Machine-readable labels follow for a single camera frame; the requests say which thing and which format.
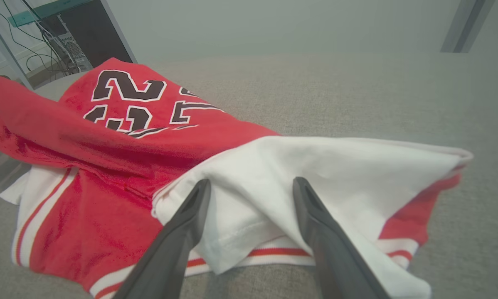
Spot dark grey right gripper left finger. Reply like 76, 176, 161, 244
112, 179, 211, 299

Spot red white basketball jersey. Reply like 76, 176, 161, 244
0, 57, 474, 299

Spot black computer tower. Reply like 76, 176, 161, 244
37, 0, 134, 73

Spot thin black cable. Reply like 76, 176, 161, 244
0, 0, 67, 75

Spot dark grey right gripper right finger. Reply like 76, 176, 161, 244
292, 176, 392, 299

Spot grey metal post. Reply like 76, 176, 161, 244
440, 0, 496, 53

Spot grey metal rack frame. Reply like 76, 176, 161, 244
0, 0, 138, 90

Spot teal shelf board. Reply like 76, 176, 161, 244
8, 0, 94, 27

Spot thick black cable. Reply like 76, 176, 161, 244
21, 0, 77, 72

